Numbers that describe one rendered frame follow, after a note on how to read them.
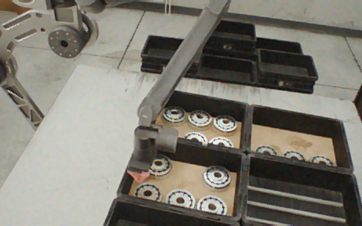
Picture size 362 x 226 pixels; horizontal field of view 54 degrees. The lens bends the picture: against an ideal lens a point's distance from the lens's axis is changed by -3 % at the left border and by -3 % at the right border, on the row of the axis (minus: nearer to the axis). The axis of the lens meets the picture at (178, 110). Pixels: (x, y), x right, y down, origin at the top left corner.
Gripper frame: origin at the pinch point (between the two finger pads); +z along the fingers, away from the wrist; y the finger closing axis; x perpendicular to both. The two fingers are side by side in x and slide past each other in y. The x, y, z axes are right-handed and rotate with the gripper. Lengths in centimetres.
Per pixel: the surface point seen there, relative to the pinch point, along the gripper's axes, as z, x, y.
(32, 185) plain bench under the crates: 28, 45, 1
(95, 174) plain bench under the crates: 27.6, 23.4, 13.2
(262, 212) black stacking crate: 11.7, -42.5, 4.4
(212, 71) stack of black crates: 66, -10, 153
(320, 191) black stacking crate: 12, -64, 20
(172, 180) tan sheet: 13.1, -9.0, 9.3
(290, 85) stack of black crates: 50, -65, 135
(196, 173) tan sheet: 13.1, -17.0, 15.1
